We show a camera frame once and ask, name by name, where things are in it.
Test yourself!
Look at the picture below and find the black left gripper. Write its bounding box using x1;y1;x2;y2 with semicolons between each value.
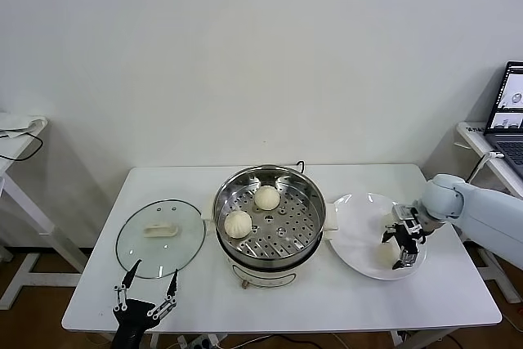
112;257;180;349

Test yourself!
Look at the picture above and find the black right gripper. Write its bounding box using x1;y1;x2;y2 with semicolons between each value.
381;221;428;271

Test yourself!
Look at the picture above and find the round glass lid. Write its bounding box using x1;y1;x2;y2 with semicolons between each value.
115;199;207;280

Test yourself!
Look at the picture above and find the stainless steel steamer pot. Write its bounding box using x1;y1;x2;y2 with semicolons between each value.
202;164;340;263

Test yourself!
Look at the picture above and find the white round plate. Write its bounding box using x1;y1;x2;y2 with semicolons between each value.
328;192;428;281

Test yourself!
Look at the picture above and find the white power strip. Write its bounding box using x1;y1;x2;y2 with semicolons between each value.
177;334;224;349

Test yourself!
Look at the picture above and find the white side table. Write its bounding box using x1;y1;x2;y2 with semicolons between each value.
0;115;89;311
455;121;523;305

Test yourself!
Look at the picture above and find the dark grey open laptop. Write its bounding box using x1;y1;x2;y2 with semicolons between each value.
484;60;523;181

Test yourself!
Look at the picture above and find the white folded cloth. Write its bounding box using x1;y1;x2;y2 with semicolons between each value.
0;114;47;137

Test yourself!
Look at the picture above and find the black laptop cable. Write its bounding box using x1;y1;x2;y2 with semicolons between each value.
465;156;489;183

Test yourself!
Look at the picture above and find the white laptop cable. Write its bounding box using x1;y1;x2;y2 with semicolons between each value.
465;151;506;182

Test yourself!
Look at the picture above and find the thin black cable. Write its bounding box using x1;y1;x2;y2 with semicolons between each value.
0;130;44;162

